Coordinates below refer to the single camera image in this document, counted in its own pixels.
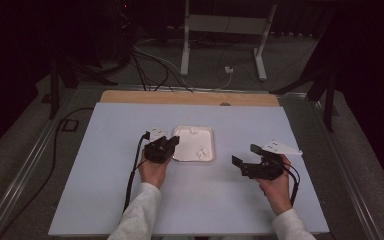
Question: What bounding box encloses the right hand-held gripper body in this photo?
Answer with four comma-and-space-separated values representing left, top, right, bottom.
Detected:
241, 139, 304, 182

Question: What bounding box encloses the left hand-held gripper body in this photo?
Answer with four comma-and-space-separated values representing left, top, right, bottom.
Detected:
143, 126, 177, 165

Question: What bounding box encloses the person's left hand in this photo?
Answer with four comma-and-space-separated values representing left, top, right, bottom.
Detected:
137, 149, 173, 190

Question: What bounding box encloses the person's right hand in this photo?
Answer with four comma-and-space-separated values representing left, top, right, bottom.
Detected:
254, 154, 295, 216

